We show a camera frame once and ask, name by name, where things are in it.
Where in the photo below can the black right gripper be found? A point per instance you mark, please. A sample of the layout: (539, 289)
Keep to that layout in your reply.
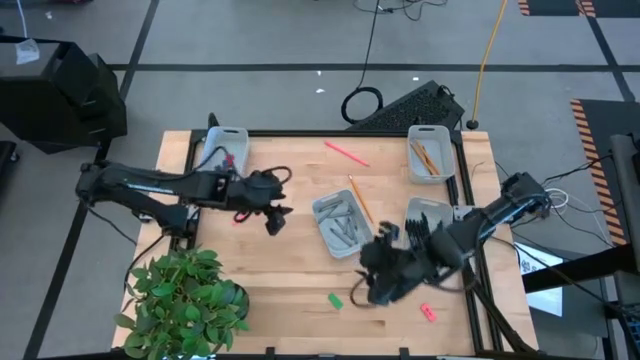
(410, 270)

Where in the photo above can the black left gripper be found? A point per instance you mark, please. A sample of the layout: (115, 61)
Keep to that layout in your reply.
(260, 192)

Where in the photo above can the black pen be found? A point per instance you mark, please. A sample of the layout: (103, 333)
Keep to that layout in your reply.
(419, 224)
(426, 221)
(411, 226)

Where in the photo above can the pink eraser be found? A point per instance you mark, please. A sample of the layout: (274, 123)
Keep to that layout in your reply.
(428, 313)

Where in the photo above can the orange pencil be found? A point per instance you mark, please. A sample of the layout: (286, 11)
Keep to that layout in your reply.
(417, 154)
(360, 198)
(434, 166)

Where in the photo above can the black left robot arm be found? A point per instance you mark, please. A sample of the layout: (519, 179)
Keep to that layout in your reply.
(150, 182)

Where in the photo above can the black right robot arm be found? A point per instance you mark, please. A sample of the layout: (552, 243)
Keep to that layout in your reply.
(500, 210)

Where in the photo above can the grey plastic bin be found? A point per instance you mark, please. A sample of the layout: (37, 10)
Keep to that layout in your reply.
(320, 235)
(442, 209)
(237, 137)
(445, 160)

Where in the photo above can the green eraser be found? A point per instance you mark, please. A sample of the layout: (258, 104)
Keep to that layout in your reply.
(335, 301)

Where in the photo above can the black plant pot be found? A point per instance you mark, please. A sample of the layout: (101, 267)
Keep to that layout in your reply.
(245, 302)

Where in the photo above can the white paper sheet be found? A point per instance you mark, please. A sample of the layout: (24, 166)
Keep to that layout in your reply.
(542, 300)

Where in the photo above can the green leafy plant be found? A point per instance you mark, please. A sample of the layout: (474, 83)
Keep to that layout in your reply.
(180, 305)

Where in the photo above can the black round floor foot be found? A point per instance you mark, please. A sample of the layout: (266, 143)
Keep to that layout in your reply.
(472, 124)

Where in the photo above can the black perforated computer case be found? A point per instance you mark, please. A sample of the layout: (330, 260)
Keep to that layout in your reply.
(410, 110)

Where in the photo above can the black desk bar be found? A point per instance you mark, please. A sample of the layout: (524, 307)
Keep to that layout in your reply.
(575, 270)

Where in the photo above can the black mat with orange stripes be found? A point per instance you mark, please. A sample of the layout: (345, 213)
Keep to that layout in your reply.
(610, 120)
(555, 6)

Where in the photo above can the black stacked cases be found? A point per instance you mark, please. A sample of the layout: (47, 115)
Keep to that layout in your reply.
(50, 100)

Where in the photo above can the black caster base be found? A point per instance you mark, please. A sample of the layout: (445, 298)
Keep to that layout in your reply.
(6, 152)

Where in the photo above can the crumpled clear plastic bag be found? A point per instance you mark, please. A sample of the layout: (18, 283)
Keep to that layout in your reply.
(26, 51)

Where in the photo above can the silver mounting bracket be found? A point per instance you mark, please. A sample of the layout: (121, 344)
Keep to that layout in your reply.
(460, 212)

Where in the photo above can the black aluminium table frame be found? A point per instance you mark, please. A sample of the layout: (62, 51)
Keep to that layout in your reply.
(300, 133)

